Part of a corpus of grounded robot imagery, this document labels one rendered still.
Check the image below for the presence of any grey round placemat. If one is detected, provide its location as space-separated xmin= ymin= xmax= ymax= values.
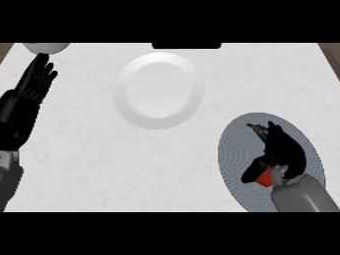
xmin=216 ymin=112 xmax=327 ymax=213

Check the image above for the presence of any black appliance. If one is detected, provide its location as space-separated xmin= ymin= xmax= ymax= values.
xmin=151 ymin=43 xmax=222 ymax=50

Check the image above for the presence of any red bell pepper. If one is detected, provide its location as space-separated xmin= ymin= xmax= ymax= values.
xmin=244 ymin=123 xmax=272 ymax=189

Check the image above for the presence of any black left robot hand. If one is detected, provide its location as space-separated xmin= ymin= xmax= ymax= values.
xmin=0 ymin=52 xmax=59 ymax=151

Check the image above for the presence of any white oval plate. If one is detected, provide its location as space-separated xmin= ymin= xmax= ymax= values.
xmin=112 ymin=52 xmax=206 ymax=130

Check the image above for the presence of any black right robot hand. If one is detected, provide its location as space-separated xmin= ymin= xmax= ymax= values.
xmin=238 ymin=121 xmax=308 ymax=184

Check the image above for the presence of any white bowl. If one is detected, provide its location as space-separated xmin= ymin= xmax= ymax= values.
xmin=21 ymin=43 xmax=71 ymax=55

